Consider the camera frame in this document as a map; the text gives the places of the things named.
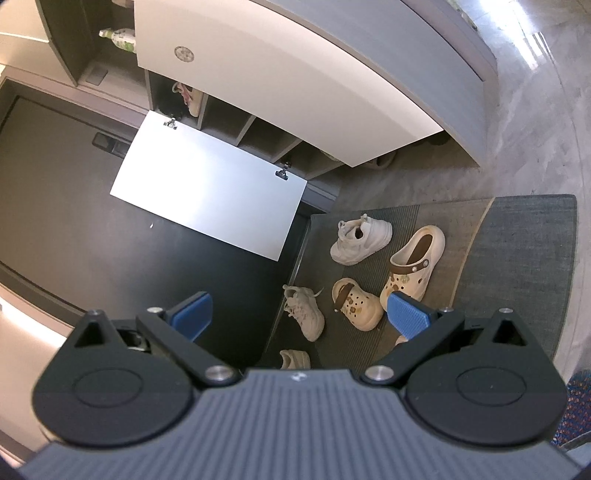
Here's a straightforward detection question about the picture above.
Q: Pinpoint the white chunky sneaker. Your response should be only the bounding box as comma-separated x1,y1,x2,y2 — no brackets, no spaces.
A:
329,214,393,266

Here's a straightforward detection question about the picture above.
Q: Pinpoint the large cream clog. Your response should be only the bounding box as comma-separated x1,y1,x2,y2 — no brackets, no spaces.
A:
380,225,446,310

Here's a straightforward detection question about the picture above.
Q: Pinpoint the small cream clog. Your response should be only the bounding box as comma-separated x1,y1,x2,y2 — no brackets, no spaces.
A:
332,278,385,332

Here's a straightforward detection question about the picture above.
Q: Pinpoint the grey striped floor mat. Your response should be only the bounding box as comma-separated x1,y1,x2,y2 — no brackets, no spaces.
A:
259,195,577,372

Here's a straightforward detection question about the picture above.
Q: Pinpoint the beige sneaker at edge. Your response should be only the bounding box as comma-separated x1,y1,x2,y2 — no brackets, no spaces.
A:
280,349,311,370

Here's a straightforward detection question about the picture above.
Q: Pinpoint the beige laced sneaker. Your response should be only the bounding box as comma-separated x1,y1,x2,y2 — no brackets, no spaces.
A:
283,285,325,342

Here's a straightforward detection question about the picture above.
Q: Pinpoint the white left cabinet door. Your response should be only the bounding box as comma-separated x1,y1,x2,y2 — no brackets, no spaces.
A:
110,111,307,261

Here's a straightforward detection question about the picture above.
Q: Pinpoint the white cabinet door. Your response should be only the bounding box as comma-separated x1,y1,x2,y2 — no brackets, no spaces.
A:
110,111,307,261
134,0,442,167

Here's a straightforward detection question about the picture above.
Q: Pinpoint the white pink sneaker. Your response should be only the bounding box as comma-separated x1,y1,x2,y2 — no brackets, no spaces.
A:
172,82,204,118

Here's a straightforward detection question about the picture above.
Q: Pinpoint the white shoe cabinet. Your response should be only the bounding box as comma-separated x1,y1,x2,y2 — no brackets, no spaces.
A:
34,0,499,197

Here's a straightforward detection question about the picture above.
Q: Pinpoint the white right cabinet door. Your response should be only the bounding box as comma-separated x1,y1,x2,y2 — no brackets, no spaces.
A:
134,0,442,167

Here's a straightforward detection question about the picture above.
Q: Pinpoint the white green spray bottle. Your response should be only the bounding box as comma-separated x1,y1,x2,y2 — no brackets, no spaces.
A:
98,28,136,53

